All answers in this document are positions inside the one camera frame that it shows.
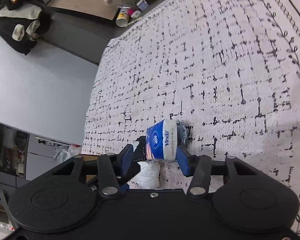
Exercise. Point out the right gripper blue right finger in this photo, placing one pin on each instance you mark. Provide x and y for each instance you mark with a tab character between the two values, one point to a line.
197	167

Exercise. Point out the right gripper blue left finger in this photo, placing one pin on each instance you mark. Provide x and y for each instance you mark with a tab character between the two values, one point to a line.
114	171

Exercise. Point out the white sock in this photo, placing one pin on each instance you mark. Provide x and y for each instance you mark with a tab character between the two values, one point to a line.
148	177

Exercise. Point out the blue denim fabric toy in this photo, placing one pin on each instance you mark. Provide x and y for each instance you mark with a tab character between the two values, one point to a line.
183	132

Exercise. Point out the blue tissue pack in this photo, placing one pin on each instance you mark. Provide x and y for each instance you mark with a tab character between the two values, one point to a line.
162	141

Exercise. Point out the brown cardboard box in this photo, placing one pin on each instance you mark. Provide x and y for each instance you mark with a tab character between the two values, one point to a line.
89	170

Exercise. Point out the black sock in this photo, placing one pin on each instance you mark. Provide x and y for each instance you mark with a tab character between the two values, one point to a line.
139	149

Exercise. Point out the white plastic bag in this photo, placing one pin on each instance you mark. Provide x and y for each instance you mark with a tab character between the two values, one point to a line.
64	153

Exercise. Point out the white kitchen cabinet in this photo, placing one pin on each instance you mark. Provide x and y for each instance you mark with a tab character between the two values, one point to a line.
24	157

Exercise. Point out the white black patterned bedspread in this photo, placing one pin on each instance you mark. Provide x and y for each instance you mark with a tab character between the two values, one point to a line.
229	69

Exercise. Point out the grey door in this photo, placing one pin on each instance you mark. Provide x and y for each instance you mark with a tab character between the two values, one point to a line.
80	34

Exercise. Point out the white paper cup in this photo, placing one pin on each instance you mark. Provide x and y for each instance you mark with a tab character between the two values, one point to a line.
123	17

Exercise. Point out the small lavender box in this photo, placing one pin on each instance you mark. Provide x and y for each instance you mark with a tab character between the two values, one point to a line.
142	5

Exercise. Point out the hanging dark jacket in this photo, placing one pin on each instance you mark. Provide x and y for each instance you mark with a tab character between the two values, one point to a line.
22	22

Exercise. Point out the dark wooden picture frame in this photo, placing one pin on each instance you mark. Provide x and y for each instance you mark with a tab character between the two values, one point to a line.
89	7

